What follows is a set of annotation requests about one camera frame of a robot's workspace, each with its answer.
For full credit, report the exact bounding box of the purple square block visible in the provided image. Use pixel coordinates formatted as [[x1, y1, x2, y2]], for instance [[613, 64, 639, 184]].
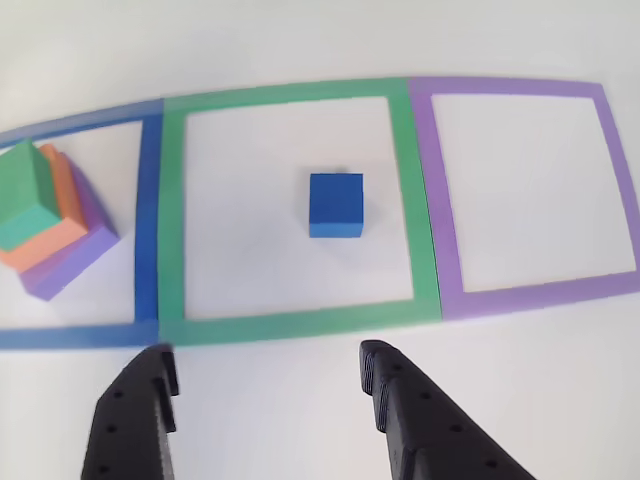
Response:
[[19, 154, 121, 302]]

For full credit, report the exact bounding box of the orange square block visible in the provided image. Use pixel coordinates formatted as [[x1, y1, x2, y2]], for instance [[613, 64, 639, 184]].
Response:
[[0, 143, 90, 275]]

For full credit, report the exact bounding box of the small blue cube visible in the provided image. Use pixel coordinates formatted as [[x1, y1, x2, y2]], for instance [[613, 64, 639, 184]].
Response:
[[308, 172, 365, 240]]

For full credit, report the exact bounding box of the green square block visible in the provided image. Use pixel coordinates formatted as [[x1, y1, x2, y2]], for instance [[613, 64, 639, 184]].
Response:
[[0, 139, 64, 254]]

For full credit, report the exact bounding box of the blue square frame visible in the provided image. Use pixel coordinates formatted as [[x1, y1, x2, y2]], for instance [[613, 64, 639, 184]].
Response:
[[0, 97, 166, 351]]

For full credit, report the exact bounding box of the green square frame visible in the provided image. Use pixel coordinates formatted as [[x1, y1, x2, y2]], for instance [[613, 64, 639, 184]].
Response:
[[155, 77, 444, 349]]

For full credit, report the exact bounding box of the purple square frame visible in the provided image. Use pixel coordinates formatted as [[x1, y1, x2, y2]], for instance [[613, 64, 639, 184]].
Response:
[[407, 75, 640, 321]]

